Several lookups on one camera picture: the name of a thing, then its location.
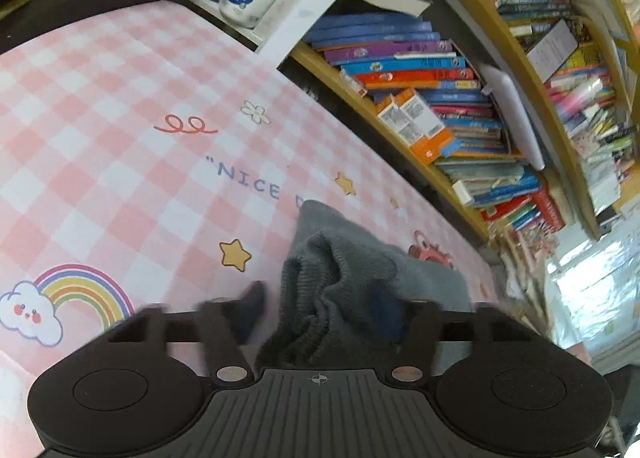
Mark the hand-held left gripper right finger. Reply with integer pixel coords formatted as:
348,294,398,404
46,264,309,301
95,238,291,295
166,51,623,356
370,288,546,386

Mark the pink checkered desk mat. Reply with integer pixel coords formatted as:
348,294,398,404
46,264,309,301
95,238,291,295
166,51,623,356
0,0,501,458

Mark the assorted books and stationery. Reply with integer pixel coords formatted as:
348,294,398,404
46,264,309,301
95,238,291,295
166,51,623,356
465,0,637,220

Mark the orange white carton box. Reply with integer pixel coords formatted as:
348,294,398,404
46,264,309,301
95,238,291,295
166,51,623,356
395,88,457,165
375,93,427,148

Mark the row of colourful books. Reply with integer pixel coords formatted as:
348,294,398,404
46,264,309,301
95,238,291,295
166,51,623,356
302,13,567,235

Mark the white shelf unit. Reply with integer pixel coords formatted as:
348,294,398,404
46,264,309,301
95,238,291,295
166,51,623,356
185,0,402,68

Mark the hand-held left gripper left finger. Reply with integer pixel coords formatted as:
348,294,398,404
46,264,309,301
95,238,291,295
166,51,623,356
107,281,268,386

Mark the pile of paper booklets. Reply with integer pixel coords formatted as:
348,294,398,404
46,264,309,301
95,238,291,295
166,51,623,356
487,227,552,330

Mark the black case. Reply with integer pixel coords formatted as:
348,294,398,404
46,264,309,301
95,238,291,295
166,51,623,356
0,0,197,55

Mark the wooden bookshelf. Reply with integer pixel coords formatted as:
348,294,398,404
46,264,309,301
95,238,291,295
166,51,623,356
255,0,640,249

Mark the grey knitted sweater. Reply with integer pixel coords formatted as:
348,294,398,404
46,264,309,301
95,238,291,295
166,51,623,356
255,199,474,370

